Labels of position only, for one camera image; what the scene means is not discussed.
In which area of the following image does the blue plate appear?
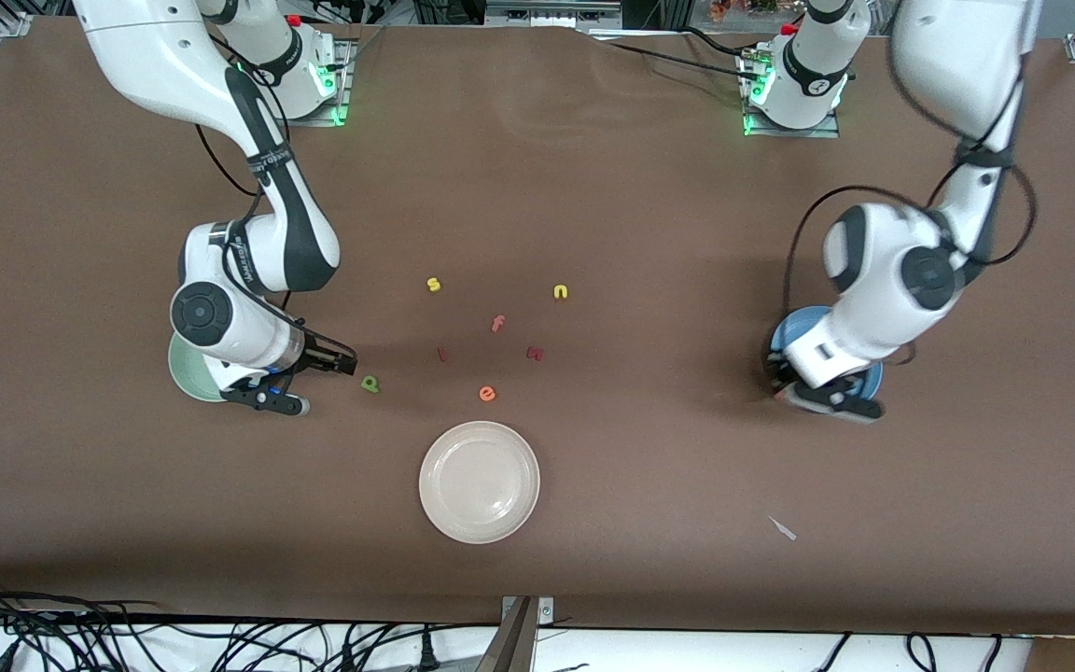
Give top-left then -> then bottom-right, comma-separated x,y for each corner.
769,306 -> 884,414

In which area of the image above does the green plate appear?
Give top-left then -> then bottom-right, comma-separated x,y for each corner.
168,331 -> 226,403

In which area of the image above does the beige plate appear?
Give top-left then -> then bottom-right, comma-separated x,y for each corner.
418,421 -> 541,545

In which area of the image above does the brown table cover mat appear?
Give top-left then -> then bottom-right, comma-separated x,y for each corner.
0,17 -> 1075,636

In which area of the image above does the orange flower decoration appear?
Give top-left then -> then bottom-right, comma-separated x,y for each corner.
707,0 -> 781,21

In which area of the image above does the grey power strip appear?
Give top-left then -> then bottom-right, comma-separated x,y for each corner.
484,0 -> 622,29

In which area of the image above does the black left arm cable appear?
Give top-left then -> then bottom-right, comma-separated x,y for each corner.
785,0 -> 1038,351

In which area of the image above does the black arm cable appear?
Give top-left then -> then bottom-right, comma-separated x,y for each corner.
197,37 -> 307,329
785,0 -> 1038,351

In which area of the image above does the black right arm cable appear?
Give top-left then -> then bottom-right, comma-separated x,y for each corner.
197,37 -> 307,329

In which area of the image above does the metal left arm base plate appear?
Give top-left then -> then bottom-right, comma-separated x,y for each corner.
738,47 -> 842,139

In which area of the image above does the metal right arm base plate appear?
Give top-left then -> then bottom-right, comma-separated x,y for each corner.
258,37 -> 354,128

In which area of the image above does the thin black base cable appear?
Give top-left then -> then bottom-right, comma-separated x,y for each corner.
607,28 -> 762,80

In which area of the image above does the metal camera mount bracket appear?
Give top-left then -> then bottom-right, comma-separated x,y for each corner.
474,595 -> 557,672

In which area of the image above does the tangled black cable bundle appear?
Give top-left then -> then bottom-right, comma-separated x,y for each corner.
0,574 -> 501,672

